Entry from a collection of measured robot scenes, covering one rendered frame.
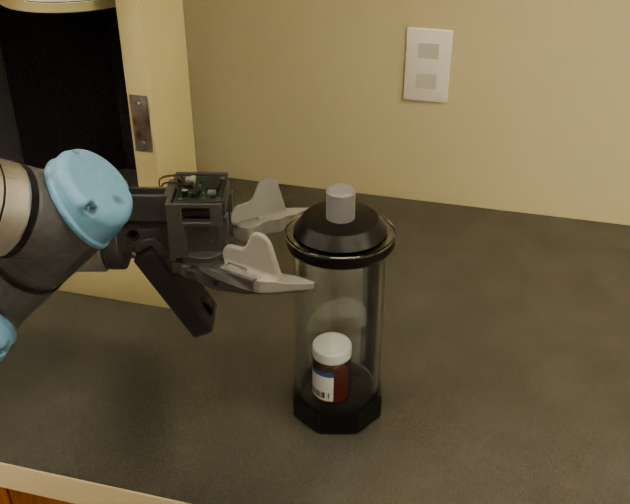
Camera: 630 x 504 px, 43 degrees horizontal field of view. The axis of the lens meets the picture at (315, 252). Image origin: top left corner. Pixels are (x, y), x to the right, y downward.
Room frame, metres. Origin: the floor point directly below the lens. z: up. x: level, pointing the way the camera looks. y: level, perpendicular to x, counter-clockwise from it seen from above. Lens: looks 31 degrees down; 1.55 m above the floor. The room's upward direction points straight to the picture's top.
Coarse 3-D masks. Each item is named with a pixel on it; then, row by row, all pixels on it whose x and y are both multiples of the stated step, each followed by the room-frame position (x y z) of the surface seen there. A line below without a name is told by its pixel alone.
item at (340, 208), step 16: (336, 192) 0.68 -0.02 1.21; (352, 192) 0.68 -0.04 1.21; (320, 208) 0.70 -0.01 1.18; (336, 208) 0.67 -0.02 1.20; (352, 208) 0.67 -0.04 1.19; (368, 208) 0.70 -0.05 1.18; (304, 224) 0.67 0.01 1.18; (320, 224) 0.67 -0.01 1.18; (336, 224) 0.67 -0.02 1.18; (352, 224) 0.67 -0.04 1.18; (368, 224) 0.67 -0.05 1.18; (384, 224) 0.68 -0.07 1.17; (304, 240) 0.66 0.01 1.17; (320, 240) 0.65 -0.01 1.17; (336, 240) 0.64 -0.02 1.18; (352, 240) 0.64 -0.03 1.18; (368, 240) 0.65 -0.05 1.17
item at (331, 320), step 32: (288, 224) 0.69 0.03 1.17; (320, 256) 0.63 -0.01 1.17; (352, 256) 0.63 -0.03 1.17; (320, 288) 0.64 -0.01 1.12; (352, 288) 0.64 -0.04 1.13; (320, 320) 0.64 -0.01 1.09; (352, 320) 0.64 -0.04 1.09; (320, 352) 0.64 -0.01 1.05; (352, 352) 0.64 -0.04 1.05; (320, 384) 0.64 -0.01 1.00; (352, 384) 0.64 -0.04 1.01
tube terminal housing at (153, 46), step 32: (128, 0) 0.87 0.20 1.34; (160, 0) 0.92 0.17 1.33; (128, 32) 0.87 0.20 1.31; (160, 32) 0.91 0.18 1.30; (128, 64) 0.88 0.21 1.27; (160, 64) 0.90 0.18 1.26; (128, 96) 0.88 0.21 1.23; (160, 96) 0.89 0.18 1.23; (160, 128) 0.89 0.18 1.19; (192, 128) 0.97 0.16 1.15; (160, 160) 0.88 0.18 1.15; (192, 160) 0.97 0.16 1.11; (64, 288) 0.91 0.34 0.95; (96, 288) 0.90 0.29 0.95; (128, 288) 0.89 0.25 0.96
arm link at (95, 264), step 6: (96, 252) 0.65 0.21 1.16; (102, 252) 0.65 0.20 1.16; (90, 258) 0.65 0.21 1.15; (96, 258) 0.65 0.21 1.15; (102, 258) 0.65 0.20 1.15; (84, 264) 0.65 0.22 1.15; (90, 264) 0.65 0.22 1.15; (96, 264) 0.65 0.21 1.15; (102, 264) 0.65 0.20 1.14; (78, 270) 0.66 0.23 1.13; (84, 270) 0.66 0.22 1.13; (90, 270) 0.66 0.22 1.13; (96, 270) 0.66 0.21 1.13; (102, 270) 0.66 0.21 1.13
